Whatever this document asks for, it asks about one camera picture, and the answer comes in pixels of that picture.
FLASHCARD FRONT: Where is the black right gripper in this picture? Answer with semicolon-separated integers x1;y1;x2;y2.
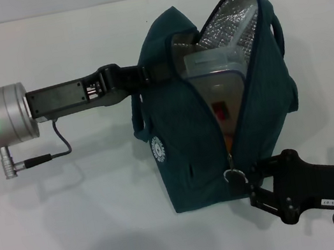
224;140;334;235

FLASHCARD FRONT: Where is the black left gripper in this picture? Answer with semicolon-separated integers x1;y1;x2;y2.
22;52;179;126

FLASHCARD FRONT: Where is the dark teal insulated lunch bag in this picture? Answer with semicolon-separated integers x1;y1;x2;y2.
110;0;316;220

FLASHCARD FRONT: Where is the clear lunch box blue rim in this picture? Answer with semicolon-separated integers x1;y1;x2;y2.
180;43;258;142

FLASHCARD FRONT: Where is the grey left gripper cable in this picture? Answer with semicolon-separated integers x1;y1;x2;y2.
0;116;76;180

